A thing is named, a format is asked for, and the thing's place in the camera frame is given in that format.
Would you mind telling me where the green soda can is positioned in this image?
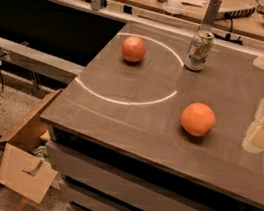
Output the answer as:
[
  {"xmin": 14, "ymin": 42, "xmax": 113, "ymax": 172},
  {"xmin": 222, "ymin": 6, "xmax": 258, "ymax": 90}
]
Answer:
[{"xmin": 184, "ymin": 30, "xmax": 214, "ymax": 71}]

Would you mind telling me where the grey drawer cabinet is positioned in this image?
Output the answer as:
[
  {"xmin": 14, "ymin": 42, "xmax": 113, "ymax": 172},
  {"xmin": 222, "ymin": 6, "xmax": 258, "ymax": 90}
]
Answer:
[{"xmin": 33, "ymin": 126, "xmax": 264, "ymax": 211}]

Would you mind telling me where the clear plastic cup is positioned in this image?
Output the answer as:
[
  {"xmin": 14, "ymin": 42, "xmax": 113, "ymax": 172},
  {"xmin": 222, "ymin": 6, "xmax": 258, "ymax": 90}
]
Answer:
[{"xmin": 163, "ymin": 0, "xmax": 185, "ymax": 15}]

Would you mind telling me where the cardboard box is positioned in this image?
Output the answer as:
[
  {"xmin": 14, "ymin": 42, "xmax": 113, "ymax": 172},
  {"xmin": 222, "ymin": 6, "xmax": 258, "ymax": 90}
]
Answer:
[{"xmin": 0, "ymin": 90, "xmax": 61, "ymax": 204}]

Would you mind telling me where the grey power strip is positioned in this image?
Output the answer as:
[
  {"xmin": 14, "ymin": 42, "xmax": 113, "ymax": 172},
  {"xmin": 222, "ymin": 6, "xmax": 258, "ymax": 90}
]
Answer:
[{"xmin": 216, "ymin": 4, "xmax": 256, "ymax": 20}]

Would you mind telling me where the red apple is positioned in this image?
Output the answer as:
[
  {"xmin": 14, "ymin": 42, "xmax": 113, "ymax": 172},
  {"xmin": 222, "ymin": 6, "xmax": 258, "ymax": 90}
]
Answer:
[{"xmin": 121, "ymin": 36, "xmax": 146, "ymax": 63}]

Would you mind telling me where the orange fruit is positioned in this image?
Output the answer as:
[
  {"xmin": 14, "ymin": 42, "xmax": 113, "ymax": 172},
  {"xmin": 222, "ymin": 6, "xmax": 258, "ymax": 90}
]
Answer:
[{"xmin": 180, "ymin": 102, "xmax": 216, "ymax": 137}]

